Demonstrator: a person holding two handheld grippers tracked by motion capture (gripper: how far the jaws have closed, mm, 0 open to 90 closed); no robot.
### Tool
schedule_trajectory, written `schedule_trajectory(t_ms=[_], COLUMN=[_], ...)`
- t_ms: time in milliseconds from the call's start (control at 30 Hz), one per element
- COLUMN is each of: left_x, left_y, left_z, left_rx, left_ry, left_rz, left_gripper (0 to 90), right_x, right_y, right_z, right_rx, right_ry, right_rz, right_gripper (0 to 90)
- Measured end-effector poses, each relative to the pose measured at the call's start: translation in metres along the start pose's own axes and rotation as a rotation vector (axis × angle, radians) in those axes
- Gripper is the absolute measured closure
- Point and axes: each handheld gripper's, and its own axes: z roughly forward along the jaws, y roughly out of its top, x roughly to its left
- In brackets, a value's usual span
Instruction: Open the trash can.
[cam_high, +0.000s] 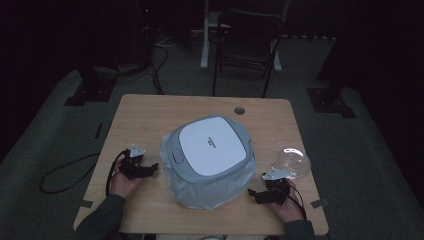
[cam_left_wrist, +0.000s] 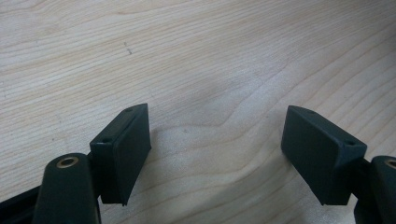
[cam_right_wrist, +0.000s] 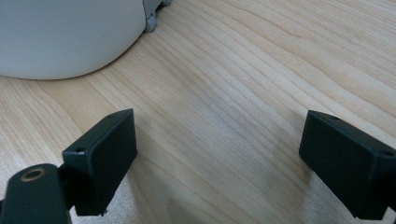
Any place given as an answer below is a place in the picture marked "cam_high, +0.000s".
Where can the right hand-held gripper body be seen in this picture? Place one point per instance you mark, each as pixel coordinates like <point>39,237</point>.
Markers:
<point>276,188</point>

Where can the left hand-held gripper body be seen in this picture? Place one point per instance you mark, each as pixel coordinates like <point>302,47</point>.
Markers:
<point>130,162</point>

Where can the clear plastic bowl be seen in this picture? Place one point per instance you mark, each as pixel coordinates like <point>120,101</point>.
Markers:
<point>295,161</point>

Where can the translucent plastic trash bag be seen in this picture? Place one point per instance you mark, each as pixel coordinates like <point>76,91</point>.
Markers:
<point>206,195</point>

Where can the grey and white trash can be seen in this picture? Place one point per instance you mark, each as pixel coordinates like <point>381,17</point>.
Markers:
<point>208,148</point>

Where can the person's right hand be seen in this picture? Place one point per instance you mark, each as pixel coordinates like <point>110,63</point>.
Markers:
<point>289,208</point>

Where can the person's left hand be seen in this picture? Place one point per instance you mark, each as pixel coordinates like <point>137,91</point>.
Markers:
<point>122,185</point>

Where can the grey tape strip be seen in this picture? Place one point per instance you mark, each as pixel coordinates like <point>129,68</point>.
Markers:
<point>85,203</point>
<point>319,203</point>

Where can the black stand base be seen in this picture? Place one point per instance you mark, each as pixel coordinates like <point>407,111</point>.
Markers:
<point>93,86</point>
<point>330,100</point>

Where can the black folding chair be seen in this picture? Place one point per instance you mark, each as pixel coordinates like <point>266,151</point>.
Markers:
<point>248,46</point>

